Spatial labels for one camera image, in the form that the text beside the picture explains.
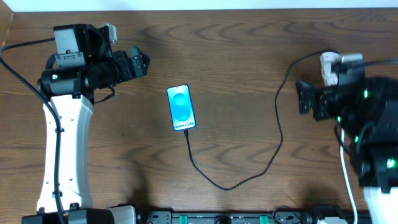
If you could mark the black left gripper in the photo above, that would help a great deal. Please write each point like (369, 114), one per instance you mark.
(127, 66)

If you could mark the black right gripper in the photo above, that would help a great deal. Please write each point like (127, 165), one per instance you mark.
(321, 102)

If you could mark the blue Galaxy smartphone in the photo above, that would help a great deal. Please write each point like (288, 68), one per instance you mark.
(181, 107)

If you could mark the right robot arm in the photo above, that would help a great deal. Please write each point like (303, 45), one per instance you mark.
(366, 108)

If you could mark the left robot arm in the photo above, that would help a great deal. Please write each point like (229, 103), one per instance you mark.
(84, 62)

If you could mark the white power strip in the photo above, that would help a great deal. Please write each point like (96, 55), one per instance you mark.
(330, 79)

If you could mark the cardboard side panel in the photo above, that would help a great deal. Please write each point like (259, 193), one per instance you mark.
(6, 17)

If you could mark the white USB wall charger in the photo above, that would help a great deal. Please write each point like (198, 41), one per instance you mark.
(326, 60)

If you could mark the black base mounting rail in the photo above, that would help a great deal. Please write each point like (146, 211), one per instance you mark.
(280, 215)

